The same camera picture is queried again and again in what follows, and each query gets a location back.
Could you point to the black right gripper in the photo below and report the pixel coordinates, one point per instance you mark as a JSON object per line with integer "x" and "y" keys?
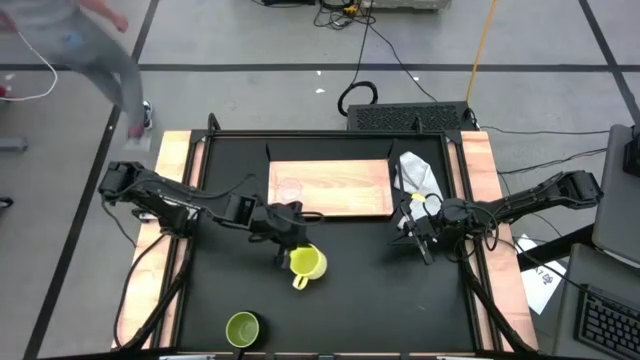
{"x": 442, "y": 222}

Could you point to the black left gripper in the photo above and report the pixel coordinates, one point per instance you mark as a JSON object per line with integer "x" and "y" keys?
{"x": 285, "y": 225}

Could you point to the yellow mug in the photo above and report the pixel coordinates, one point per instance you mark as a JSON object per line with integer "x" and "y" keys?
{"x": 310, "y": 262}

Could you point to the clear glass mug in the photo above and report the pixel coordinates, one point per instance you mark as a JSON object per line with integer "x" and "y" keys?
{"x": 289, "y": 190}

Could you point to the black mug with green inside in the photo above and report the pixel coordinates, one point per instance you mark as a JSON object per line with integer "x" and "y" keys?
{"x": 242, "y": 330}

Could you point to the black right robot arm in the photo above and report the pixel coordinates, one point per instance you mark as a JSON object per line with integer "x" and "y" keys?
{"x": 530, "y": 200}

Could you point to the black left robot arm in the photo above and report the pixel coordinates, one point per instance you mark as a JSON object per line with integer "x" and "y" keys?
{"x": 150, "y": 197}

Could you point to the small yellow tag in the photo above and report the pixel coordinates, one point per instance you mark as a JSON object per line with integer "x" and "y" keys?
{"x": 418, "y": 196}

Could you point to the white cloth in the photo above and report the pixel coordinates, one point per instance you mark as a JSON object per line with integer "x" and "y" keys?
{"x": 417, "y": 172}

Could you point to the black computer case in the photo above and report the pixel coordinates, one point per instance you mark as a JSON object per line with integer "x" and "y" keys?
{"x": 405, "y": 117}

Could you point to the white paper sheet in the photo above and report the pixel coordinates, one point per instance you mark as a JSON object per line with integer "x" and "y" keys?
{"x": 542, "y": 287}

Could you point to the grey desk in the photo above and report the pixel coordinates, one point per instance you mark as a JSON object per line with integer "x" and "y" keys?
{"x": 570, "y": 280}

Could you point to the grey desk panel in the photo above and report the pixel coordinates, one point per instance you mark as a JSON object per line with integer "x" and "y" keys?
{"x": 615, "y": 200}

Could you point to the black keyboard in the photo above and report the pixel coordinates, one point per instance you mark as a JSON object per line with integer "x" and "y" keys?
{"x": 607, "y": 320}

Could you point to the grey equipment box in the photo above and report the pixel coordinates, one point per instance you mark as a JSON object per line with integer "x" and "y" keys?
{"x": 410, "y": 4}

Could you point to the black device on desk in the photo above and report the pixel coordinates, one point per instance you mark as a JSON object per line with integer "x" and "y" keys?
{"x": 632, "y": 155}

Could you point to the person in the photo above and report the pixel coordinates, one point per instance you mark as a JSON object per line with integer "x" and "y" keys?
{"x": 110, "y": 70}

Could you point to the grey desk foot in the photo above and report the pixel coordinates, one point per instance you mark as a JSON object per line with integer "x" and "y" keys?
{"x": 12, "y": 145}

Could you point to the wooden shelf with black frame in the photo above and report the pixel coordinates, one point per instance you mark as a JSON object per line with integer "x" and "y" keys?
{"x": 340, "y": 187}

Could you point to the black aluminium table frame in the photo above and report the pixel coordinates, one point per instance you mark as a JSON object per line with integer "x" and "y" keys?
{"x": 325, "y": 134}

